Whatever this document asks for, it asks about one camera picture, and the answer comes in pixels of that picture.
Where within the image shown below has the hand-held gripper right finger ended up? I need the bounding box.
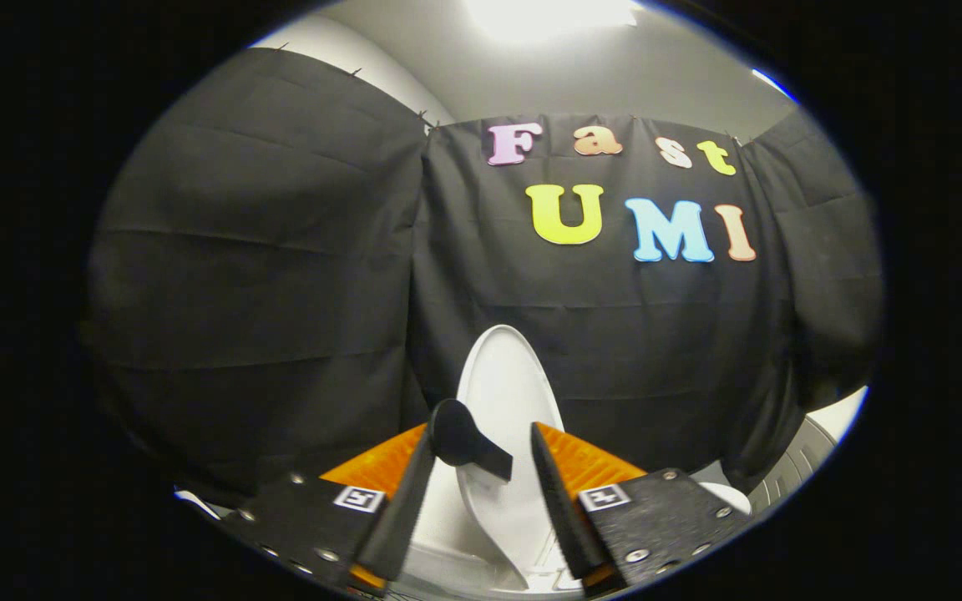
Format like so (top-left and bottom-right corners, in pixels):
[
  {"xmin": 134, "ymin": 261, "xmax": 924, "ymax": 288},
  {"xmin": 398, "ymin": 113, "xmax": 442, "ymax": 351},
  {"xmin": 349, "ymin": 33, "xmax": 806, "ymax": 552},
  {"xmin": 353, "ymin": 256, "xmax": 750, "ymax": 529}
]
[{"xmin": 529, "ymin": 422, "xmax": 753, "ymax": 598}]

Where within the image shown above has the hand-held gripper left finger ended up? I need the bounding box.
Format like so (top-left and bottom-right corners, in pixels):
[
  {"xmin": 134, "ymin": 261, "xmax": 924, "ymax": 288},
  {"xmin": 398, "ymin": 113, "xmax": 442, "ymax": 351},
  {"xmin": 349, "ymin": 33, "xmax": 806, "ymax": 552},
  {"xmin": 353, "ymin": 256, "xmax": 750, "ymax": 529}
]
[{"xmin": 218, "ymin": 422, "xmax": 440, "ymax": 595}]

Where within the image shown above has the black pull tab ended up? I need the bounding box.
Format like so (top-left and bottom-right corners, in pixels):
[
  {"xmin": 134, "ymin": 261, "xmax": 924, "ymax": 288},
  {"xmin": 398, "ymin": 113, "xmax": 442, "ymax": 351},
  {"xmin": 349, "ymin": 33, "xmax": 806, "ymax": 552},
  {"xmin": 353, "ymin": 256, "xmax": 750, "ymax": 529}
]
[{"xmin": 428, "ymin": 398, "xmax": 514, "ymax": 483}]

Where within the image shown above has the black backdrop cloth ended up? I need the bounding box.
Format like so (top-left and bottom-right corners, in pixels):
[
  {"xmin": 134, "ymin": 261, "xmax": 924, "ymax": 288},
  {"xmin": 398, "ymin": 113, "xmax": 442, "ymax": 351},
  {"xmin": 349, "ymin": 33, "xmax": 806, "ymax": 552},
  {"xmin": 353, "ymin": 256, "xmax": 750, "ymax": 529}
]
[{"xmin": 84, "ymin": 48, "xmax": 883, "ymax": 510}]

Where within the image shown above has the white cabinet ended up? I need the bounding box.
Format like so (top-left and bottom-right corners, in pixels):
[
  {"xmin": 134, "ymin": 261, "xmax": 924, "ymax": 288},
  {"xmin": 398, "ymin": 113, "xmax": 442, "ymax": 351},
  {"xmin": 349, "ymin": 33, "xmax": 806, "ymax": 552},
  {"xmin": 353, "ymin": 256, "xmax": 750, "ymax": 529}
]
[{"xmin": 748, "ymin": 386, "xmax": 868, "ymax": 512}]

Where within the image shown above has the large ceiling light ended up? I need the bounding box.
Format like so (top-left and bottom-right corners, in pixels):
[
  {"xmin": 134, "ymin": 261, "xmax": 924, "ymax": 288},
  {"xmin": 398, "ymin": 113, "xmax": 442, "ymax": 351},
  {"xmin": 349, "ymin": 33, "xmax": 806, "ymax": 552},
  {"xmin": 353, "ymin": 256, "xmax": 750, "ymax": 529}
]
[{"xmin": 464, "ymin": 0, "xmax": 640, "ymax": 43}]

